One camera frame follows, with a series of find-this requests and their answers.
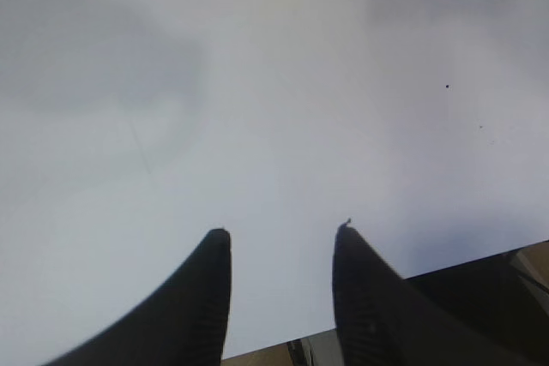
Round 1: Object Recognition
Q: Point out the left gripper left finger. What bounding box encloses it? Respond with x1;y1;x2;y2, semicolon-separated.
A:
53;229;232;365

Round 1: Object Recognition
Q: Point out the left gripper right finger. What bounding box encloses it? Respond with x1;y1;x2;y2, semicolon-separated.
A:
332;222;523;365

